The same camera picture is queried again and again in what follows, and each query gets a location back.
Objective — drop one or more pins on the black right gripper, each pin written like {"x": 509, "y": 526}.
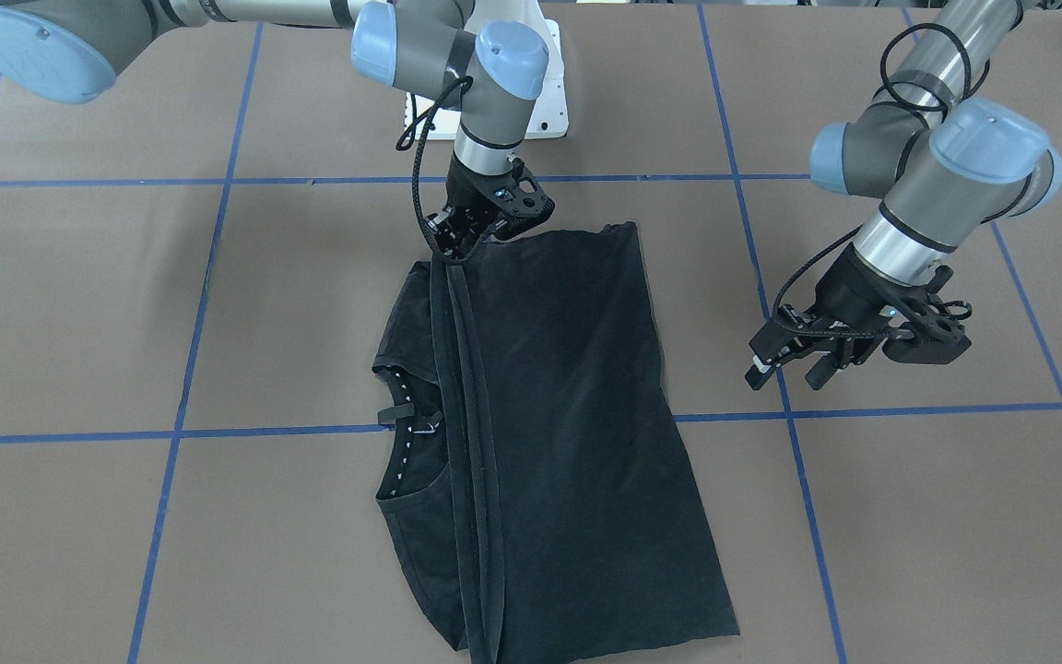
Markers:
{"x": 466, "y": 192}

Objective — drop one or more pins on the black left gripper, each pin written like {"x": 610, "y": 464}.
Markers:
{"x": 843, "y": 291}

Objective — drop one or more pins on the black t-shirt with logo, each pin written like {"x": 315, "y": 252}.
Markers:
{"x": 538, "y": 493}

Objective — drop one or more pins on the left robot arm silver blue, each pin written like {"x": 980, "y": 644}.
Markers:
{"x": 940, "y": 162}

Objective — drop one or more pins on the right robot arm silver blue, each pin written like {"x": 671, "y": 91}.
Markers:
{"x": 483, "y": 66}

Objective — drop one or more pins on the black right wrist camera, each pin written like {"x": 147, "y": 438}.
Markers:
{"x": 521, "y": 202}

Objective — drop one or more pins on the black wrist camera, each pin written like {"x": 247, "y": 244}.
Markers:
{"x": 933, "y": 333}
{"x": 521, "y": 202}

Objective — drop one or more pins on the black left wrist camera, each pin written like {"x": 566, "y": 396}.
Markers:
{"x": 933, "y": 333}

